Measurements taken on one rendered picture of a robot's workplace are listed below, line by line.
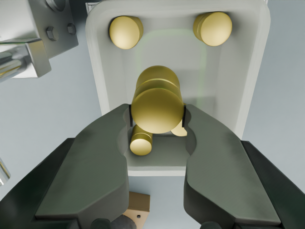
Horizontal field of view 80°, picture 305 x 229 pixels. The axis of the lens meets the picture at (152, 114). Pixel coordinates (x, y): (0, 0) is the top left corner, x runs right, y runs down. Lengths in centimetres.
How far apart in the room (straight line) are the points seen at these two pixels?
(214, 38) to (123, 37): 10
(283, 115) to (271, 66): 10
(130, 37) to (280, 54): 22
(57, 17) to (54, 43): 3
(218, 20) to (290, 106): 22
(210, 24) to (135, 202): 37
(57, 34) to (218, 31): 16
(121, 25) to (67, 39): 6
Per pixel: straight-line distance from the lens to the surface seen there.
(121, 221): 45
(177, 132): 27
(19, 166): 51
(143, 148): 28
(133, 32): 22
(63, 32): 21
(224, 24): 23
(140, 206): 45
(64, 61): 32
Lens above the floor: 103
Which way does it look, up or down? 60 degrees down
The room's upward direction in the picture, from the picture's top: 177 degrees counter-clockwise
